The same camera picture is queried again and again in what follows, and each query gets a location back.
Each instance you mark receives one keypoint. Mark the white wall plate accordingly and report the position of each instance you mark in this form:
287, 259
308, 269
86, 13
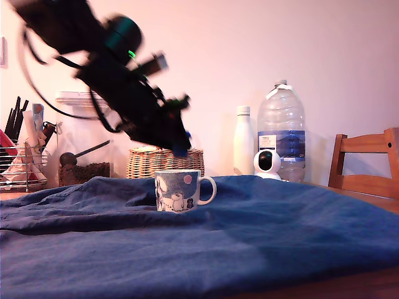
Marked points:
2, 53

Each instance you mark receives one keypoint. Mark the white insulated bottle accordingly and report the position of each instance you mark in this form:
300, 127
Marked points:
243, 143

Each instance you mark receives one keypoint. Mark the clear container of coffee beans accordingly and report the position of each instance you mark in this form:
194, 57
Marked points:
87, 171

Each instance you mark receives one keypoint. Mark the small white round camera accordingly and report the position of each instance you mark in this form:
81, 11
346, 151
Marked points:
265, 174

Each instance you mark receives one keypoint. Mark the blue and white packet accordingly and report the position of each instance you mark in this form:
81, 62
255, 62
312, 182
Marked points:
38, 120

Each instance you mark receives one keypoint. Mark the wooden chair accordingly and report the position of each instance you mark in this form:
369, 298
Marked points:
358, 180

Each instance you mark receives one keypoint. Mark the large clear water bottle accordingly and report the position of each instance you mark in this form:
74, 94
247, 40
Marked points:
280, 124

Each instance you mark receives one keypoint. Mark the red kitchen utensil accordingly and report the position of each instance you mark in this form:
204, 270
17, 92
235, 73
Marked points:
6, 143

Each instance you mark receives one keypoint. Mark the blue cloth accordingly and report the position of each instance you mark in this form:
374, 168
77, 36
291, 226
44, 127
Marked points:
218, 243

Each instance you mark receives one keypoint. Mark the dark wooden scoop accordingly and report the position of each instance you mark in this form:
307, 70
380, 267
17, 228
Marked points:
67, 159

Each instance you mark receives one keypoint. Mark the white mug with blue print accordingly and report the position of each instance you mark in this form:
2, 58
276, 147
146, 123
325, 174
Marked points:
174, 190

